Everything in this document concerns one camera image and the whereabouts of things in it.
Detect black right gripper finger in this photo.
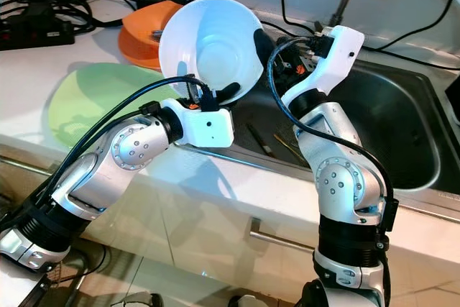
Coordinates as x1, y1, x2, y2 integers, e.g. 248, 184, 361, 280
253, 25, 282, 72

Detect grey robot foot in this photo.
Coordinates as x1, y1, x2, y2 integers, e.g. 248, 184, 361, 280
115, 291, 159, 307
229, 294, 268, 307

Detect light green plate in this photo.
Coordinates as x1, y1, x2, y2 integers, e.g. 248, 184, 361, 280
47, 63, 184, 151

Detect orange bowl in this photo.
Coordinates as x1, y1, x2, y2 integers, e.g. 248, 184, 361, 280
121, 0, 184, 56

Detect white kitchen cabinet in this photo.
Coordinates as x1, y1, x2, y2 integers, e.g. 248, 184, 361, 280
0, 142, 460, 307

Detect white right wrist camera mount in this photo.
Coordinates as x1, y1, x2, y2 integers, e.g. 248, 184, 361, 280
280, 24, 366, 110

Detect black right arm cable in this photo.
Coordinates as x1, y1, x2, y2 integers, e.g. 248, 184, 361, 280
266, 36, 400, 236

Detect stainless steel sink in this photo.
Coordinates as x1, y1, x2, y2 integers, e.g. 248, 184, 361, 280
187, 34, 443, 193

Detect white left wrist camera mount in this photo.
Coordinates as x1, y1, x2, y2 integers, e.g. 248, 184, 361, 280
162, 98, 235, 149

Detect black power strip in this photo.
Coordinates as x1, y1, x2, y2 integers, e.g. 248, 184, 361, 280
0, 17, 76, 52

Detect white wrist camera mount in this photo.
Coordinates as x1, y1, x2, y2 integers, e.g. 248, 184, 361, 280
162, 98, 235, 149
280, 24, 366, 110

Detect grey robot left foot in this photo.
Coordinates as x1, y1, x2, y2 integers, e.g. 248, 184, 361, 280
115, 291, 159, 307

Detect white bowl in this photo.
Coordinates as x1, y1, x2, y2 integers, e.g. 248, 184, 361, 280
158, 0, 265, 104

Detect grey robot right foot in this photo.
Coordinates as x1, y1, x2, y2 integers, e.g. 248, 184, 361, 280
229, 294, 268, 307

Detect brown wooden chopstick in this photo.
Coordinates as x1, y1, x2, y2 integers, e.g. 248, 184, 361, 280
244, 123, 275, 158
272, 132, 308, 166

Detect silver drawer handle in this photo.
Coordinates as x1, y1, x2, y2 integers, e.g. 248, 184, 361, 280
249, 217, 313, 254
0, 155, 60, 177

